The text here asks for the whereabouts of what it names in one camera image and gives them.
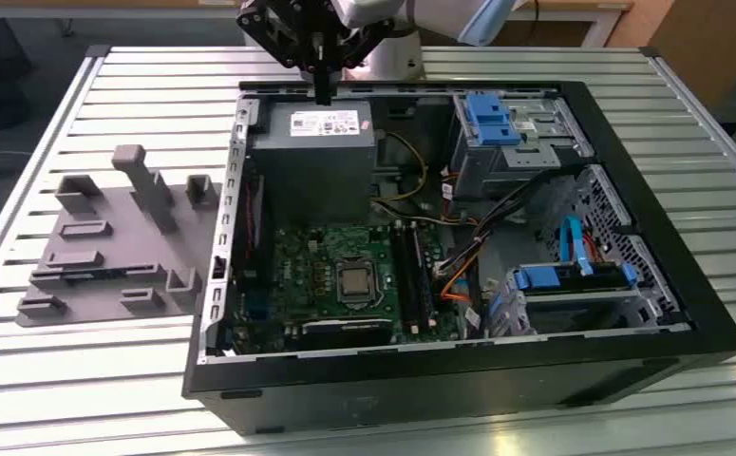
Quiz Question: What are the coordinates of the green motherboard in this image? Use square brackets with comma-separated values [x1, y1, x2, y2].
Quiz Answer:
[234, 218, 470, 355]

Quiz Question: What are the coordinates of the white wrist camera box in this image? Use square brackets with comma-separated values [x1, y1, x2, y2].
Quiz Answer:
[331, 0, 408, 29]

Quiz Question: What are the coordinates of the orange wire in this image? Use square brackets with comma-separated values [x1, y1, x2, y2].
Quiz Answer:
[440, 265, 470, 301]

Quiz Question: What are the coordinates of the red wire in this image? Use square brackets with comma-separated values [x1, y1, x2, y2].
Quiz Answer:
[243, 180, 262, 253]

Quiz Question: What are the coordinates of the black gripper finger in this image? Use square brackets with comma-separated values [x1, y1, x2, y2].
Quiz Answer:
[235, 0, 324, 105]
[322, 28, 383, 105]

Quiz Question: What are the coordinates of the grey power supply unit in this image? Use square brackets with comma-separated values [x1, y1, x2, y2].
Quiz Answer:
[244, 97, 379, 224]

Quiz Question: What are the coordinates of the black RAM slot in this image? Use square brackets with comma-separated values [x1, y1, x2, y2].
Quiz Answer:
[391, 220, 419, 333]

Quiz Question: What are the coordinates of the CPU socket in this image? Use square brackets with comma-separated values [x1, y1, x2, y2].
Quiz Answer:
[331, 255, 387, 313]

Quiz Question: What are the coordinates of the black PC case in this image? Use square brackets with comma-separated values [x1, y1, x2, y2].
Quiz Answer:
[180, 79, 736, 436]

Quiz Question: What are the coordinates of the wooden cabinet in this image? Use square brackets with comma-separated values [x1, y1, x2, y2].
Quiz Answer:
[606, 0, 736, 113]

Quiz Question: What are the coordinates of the metal disk bay cage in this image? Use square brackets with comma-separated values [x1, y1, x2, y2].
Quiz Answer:
[504, 265, 664, 336]

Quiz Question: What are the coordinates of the hard disk in blue carrier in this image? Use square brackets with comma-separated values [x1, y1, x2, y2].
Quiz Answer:
[511, 263, 636, 292]

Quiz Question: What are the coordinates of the blue drive bay latch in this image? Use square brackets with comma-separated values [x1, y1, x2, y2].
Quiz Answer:
[467, 93, 522, 147]

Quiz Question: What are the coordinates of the black graphics card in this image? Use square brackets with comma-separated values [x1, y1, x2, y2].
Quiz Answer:
[295, 317, 395, 352]

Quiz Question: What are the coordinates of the grey parts rack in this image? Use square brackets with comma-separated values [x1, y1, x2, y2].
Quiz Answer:
[15, 143, 224, 328]

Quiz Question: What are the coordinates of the yellow wire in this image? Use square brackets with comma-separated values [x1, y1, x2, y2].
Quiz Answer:
[370, 131, 430, 203]

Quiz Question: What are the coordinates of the silver CPU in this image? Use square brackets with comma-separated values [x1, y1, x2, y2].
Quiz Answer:
[340, 269, 372, 295]

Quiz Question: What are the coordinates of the metal drive cage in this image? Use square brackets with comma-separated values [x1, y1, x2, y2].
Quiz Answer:
[448, 92, 596, 200]

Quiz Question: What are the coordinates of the blue data wire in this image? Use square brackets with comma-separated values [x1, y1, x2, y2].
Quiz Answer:
[559, 216, 596, 276]

